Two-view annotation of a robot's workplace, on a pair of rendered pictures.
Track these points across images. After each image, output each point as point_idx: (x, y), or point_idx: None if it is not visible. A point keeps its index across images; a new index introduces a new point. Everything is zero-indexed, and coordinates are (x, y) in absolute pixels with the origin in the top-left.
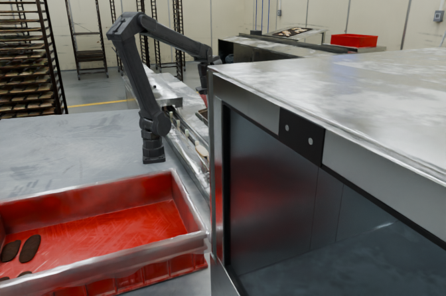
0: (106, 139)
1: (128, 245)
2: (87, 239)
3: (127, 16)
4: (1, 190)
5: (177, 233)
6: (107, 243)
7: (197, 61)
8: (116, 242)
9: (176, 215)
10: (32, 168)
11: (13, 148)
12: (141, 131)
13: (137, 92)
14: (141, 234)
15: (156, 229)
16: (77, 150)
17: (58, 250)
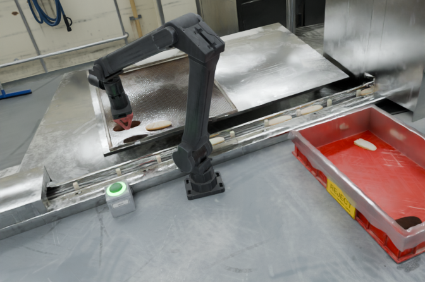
0: (131, 258)
1: (366, 165)
2: (371, 190)
3: (188, 23)
4: None
5: (341, 144)
6: (370, 177)
7: (109, 79)
8: (366, 172)
9: (319, 148)
10: None
11: None
12: (200, 168)
13: (207, 117)
14: (350, 161)
15: (341, 155)
16: None
17: (393, 203)
